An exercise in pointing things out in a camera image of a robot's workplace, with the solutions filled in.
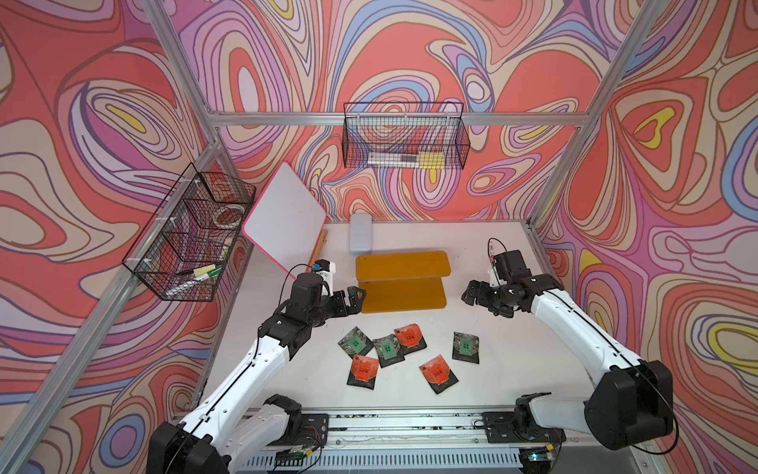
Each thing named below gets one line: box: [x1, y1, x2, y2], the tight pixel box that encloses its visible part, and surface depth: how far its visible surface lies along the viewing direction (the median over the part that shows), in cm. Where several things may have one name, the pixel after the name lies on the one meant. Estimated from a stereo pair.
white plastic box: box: [349, 213, 374, 256], surface depth 117 cm
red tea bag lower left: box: [346, 354, 379, 391], surface depth 84 cm
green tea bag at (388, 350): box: [372, 333, 406, 369], surface depth 88 cm
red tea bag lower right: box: [418, 353, 459, 395], surface depth 84 cm
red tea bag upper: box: [393, 322, 428, 356], surface depth 90 cm
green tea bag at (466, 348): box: [452, 331, 480, 365], surface depth 88 cm
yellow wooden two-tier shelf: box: [355, 250, 453, 315], surface depth 93 cm
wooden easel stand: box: [307, 229, 329, 273], surface depth 109 cm
